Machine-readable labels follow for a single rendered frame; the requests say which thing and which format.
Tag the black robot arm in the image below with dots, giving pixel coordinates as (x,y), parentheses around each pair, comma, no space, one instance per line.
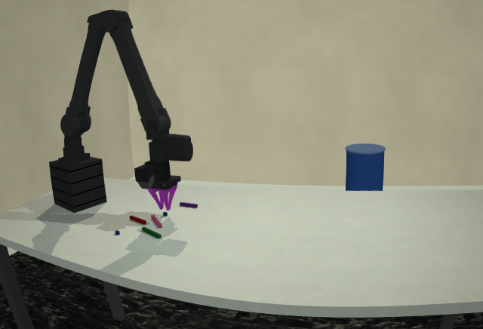
(77,120)

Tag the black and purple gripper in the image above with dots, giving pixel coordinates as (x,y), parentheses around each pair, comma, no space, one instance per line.
(165,187)

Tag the green rod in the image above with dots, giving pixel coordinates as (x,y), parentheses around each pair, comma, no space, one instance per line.
(149,231)

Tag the dark red rod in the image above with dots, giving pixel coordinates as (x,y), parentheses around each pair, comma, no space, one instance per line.
(138,220)

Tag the pink rod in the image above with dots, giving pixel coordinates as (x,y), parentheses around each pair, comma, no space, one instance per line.
(156,221)

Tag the purple rod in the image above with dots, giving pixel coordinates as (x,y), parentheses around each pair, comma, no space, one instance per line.
(190,205)

